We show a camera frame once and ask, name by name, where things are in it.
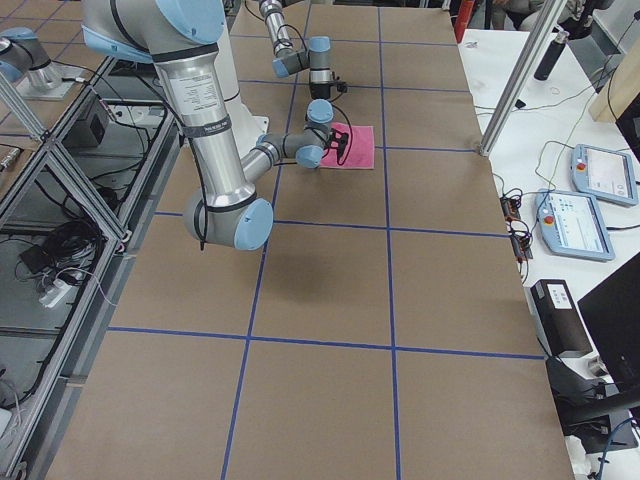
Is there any wooden board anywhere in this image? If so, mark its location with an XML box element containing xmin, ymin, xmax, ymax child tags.
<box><xmin>589</xmin><ymin>40</ymin><xmax>640</xmax><ymax>123</ymax></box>

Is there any teach pendant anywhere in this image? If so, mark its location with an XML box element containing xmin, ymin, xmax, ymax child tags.
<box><xmin>535</xmin><ymin>189</ymin><xmax>615</xmax><ymax>262</ymax></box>
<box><xmin>570</xmin><ymin>144</ymin><xmax>639</xmax><ymax>207</ymax></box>

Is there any white power strip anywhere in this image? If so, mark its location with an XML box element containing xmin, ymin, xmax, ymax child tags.
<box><xmin>39</xmin><ymin>279</ymin><xmax>71</xmax><ymax>308</ymax></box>

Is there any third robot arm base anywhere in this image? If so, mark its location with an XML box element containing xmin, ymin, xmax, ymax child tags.
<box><xmin>1</xmin><ymin>27</ymin><xmax>71</xmax><ymax>101</ymax></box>

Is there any black monitor stand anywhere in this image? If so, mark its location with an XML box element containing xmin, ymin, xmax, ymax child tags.
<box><xmin>545</xmin><ymin>358</ymin><xmax>639</xmax><ymax>454</ymax></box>

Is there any far teach pendant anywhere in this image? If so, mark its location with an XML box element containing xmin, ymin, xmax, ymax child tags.
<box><xmin>570</xmin><ymin>144</ymin><xmax>639</xmax><ymax>207</ymax></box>

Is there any black water bottle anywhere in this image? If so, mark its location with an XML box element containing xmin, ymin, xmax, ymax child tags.
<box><xmin>533</xmin><ymin>30</ymin><xmax>570</xmax><ymax>81</ymax></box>

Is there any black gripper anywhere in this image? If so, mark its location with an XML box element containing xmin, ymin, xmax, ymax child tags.
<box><xmin>309</xmin><ymin>81</ymin><xmax>333</xmax><ymax>99</ymax></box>

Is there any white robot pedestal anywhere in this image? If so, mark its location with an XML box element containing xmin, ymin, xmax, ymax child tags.
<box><xmin>184</xmin><ymin>0</ymin><xmax>269</xmax><ymax>161</ymax></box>

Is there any black monitor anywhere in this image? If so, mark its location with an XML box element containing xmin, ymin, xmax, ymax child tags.
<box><xmin>578</xmin><ymin>254</ymin><xmax>640</xmax><ymax>390</ymax></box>

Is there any aluminium frame post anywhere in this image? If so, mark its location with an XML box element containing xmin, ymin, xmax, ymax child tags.
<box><xmin>478</xmin><ymin>0</ymin><xmax>565</xmax><ymax>157</ymax></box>

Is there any near teach pendant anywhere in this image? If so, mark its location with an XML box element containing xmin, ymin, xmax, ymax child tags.
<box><xmin>535</xmin><ymin>189</ymin><xmax>615</xmax><ymax>262</ymax></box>

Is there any pink and grey towel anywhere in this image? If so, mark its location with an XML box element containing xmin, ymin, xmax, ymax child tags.
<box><xmin>320</xmin><ymin>122</ymin><xmax>375</xmax><ymax>170</ymax></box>

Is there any electronics circuit board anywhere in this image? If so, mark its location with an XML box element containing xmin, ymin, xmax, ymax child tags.
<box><xmin>500</xmin><ymin>195</ymin><xmax>533</xmax><ymax>264</ymax></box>

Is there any black power supply box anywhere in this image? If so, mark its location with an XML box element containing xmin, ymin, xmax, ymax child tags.
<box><xmin>530</xmin><ymin>279</ymin><xmax>593</xmax><ymax>358</ymax></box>

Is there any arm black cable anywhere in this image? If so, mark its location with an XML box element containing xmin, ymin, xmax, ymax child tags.
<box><xmin>329</xmin><ymin>102</ymin><xmax>354</xmax><ymax>166</ymax></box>

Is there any red cylinder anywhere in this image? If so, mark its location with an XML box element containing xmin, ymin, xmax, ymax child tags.
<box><xmin>454</xmin><ymin>0</ymin><xmax>475</xmax><ymax>43</ymax></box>

